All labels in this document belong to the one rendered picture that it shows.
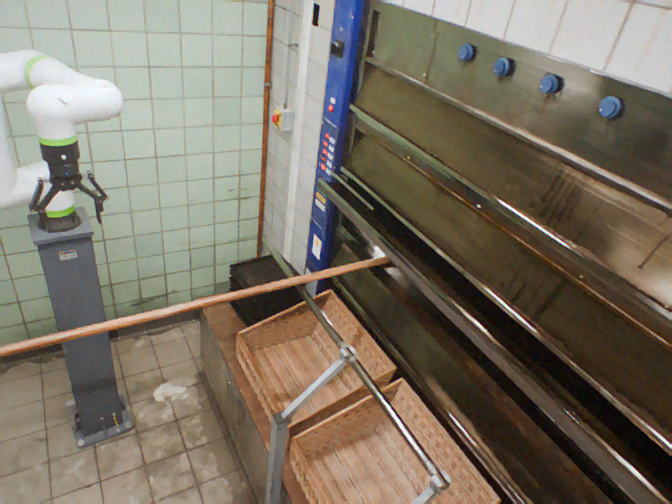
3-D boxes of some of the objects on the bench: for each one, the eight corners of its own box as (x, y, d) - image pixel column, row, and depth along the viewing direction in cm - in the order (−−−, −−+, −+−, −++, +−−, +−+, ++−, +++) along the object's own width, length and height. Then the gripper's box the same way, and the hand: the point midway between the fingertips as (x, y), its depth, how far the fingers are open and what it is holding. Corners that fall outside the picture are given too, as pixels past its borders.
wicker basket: (325, 329, 252) (331, 286, 237) (387, 412, 213) (399, 368, 198) (234, 356, 229) (234, 310, 214) (284, 454, 190) (290, 407, 175)
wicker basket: (390, 419, 211) (403, 374, 196) (480, 544, 171) (505, 500, 156) (286, 461, 188) (291, 414, 173) (362, 616, 149) (377, 573, 134)
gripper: (107, 148, 143) (116, 212, 155) (6, 159, 130) (24, 228, 142) (114, 158, 138) (122, 224, 150) (10, 171, 125) (28, 241, 137)
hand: (74, 223), depth 145 cm, fingers open, 13 cm apart
